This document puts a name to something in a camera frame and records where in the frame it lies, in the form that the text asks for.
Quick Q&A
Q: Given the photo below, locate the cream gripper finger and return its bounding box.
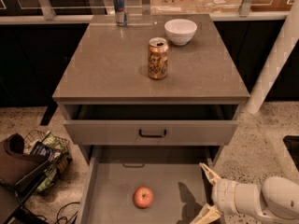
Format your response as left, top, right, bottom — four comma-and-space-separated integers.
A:
199, 162, 221, 186
190, 203, 222, 224

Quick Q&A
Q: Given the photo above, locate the gold soda can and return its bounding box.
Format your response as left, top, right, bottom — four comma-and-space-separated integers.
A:
148, 37, 168, 79

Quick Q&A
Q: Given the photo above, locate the snack bag in basket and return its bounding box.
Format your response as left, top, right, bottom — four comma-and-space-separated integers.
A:
30, 141, 55, 161

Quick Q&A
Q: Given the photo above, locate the grey middle drawer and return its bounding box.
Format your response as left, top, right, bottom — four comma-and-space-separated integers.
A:
76, 146, 213, 224

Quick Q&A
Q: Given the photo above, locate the black wire basket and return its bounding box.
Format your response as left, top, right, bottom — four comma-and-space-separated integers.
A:
24, 130, 72, 194

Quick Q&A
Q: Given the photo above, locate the cardboard box left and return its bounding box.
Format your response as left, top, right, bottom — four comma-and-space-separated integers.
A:
150, 0, 197, 14

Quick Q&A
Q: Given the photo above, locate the grey top drawer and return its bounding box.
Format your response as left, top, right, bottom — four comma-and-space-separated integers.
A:
64, 105, 237, 146

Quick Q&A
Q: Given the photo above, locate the grey drawer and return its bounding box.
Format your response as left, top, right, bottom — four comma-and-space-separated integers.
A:
64, 105, 237, 146
76, 146, 213, 224

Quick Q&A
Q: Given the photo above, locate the white slanted post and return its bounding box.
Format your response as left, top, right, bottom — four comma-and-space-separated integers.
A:
245, 0, 299, 114

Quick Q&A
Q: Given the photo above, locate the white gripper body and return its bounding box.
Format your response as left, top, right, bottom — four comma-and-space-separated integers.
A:
212, 179, 246, 215

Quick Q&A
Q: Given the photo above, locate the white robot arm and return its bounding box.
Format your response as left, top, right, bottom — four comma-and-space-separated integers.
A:
190, 162, 299, 224

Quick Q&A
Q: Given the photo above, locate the red apple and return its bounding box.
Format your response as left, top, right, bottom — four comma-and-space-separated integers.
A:
134, 187, 153, 209

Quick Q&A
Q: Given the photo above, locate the blue silver energy drink can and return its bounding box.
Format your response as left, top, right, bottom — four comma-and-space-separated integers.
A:
113, 0, 127, 26

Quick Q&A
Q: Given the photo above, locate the black floor cable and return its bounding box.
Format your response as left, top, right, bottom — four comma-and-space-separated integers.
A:
54, 202, 81, 224

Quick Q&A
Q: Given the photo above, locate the white bowl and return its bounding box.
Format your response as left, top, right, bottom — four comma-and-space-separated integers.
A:
164, 19, 197, 46

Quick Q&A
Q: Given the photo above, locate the brown robot base part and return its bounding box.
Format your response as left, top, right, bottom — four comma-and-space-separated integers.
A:
0, 133, 50, 224

